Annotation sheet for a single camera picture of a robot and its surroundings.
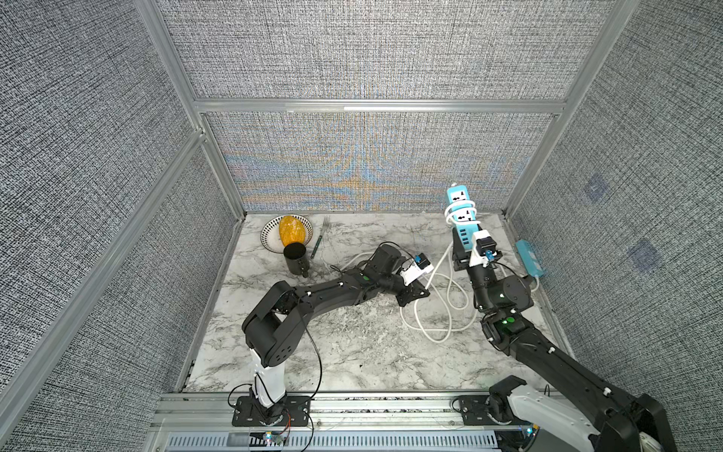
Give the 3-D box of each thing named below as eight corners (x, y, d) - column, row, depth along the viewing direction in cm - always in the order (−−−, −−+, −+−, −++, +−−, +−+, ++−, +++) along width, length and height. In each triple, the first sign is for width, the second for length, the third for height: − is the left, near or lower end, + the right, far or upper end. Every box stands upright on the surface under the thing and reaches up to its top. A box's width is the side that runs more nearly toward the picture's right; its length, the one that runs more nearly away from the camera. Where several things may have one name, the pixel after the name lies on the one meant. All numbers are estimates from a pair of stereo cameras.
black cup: (286, 278, 102) (280, 264, 95) (290, 256, 108) (285, 242, 101) (308, 278, 102) (304, 264, 95) (311, 256, 108) (307, 242, 101)
